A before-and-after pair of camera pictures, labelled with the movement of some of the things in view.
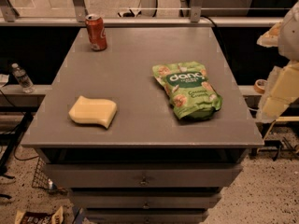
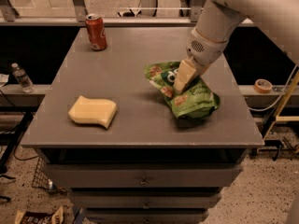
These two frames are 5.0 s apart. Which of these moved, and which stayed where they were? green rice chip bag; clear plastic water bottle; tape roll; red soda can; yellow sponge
Moved: green rice chip bag
Stayed: tape roll; red soda can; clear plastic water bottle; yellow sponge
